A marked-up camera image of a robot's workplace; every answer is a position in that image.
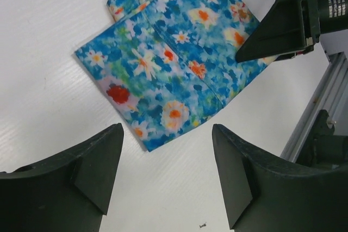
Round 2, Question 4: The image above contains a blue floral skirt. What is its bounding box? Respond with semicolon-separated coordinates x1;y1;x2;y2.
75;0;276;151

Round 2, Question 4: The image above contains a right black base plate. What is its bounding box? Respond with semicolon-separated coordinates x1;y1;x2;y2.
296;110;347;170

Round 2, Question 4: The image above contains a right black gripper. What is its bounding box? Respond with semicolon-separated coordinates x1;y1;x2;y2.
235;0;320;62

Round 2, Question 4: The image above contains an aluminium mounting rail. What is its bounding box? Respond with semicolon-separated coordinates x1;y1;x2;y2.
281;52;347;162

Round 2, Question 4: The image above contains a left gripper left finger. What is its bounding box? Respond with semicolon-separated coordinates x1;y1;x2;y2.
1;123;124;231

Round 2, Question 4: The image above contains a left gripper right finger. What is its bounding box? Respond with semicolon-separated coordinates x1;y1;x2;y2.
212;124;347;231

